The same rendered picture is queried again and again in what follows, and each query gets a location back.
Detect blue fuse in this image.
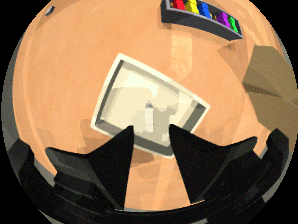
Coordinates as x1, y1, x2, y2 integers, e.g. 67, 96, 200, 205
197, 3, 212, 19

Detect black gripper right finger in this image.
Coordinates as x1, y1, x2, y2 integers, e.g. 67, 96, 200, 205
168, 124, 258, 204

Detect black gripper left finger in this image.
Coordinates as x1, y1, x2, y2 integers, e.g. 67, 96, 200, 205
45, 125, 134, 210

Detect white fuse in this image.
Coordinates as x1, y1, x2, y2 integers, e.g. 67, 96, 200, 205
145, 100, 154, 132

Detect dark grey fuse block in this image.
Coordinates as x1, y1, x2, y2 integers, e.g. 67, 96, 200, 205
160, 0, 243, 41

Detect white shallow tray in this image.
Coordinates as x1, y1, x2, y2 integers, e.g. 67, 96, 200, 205
90, 53, 210, 160

